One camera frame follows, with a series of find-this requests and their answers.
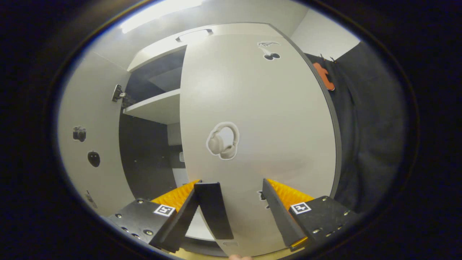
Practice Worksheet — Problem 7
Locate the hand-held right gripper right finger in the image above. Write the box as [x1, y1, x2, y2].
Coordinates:
[262, 178, 358, 252]

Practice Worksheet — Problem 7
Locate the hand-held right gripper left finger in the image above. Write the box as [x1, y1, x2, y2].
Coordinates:
[108, 179, 205, 254]

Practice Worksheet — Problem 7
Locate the white cabinet door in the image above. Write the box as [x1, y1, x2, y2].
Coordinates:
[58, 52, 132, 217]
[179, 33, 341, 257]

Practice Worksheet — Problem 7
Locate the white and grey cabinet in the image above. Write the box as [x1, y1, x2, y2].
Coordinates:
[119, 22, 341, 253]

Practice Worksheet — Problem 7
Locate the white cabinet shelf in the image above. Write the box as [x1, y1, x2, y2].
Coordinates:
[123, 88, 181, 125]

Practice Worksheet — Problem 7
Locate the metal door hinge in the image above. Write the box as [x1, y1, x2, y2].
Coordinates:
[111, 84, 127, 103]

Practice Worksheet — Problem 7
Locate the black backdrop cloth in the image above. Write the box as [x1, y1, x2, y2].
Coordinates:
[305, 40, 408, 217]

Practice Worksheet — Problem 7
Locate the black door handle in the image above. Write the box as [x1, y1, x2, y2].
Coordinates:
[194, 182, 234, 240]

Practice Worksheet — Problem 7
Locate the black drawer handle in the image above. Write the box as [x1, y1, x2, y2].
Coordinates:
[176, 29, 214, 43]

